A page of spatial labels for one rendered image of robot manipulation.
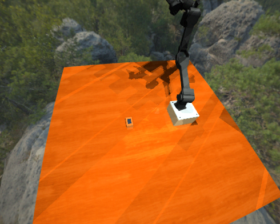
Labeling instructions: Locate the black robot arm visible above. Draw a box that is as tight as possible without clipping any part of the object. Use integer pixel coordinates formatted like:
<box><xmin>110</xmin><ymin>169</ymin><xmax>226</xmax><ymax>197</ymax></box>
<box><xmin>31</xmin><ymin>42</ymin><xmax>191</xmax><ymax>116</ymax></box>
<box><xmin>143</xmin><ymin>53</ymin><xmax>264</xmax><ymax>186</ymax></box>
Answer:
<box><xmin>169</xmin><ymin>0</ymin><xmax>201</xmax><ymax>111</ymax></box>

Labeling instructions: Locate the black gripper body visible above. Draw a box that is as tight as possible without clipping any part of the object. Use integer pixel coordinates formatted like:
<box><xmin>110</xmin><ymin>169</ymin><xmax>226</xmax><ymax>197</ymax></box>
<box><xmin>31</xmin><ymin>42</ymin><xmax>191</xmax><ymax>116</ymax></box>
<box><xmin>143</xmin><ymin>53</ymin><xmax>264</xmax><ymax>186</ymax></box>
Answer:
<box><xmin>176</xmin><ymin>0</ymin><xmax>188</xmax><ymax>14</ymax></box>

